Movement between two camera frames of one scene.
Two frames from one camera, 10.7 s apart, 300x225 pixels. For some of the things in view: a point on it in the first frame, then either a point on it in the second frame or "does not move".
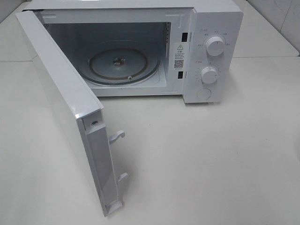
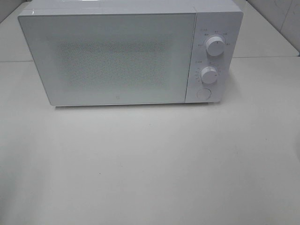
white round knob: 214,46 does not move
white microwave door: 82,100 -> 113,58
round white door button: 204,94 does not move
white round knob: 209,75 does not move
